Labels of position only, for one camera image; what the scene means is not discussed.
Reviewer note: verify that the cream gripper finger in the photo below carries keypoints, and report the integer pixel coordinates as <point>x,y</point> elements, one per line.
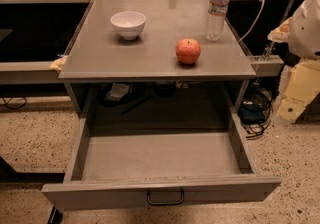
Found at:
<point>298,87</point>

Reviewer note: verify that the black drawer handle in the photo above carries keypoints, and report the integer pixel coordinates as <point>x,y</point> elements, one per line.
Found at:
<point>165,198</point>

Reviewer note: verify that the grey open top drawer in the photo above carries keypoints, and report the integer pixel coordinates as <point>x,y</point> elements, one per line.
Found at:
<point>109,169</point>

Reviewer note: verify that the grey metal cabinet table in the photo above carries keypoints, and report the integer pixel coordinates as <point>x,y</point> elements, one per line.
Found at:
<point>101,56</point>

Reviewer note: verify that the white ceramic bowl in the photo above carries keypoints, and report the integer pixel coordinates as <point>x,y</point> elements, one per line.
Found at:
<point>128,24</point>

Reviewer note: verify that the clear plastic water bottle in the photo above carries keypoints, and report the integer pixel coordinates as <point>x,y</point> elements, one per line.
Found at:
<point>217,10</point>

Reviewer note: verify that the red apple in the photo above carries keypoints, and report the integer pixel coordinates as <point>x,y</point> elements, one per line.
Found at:
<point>188,51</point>

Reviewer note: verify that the yellow cloth at table edge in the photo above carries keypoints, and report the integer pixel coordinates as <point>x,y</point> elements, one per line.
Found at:
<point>59,63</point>

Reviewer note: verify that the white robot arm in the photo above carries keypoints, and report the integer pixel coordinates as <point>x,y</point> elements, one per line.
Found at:
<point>302,34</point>

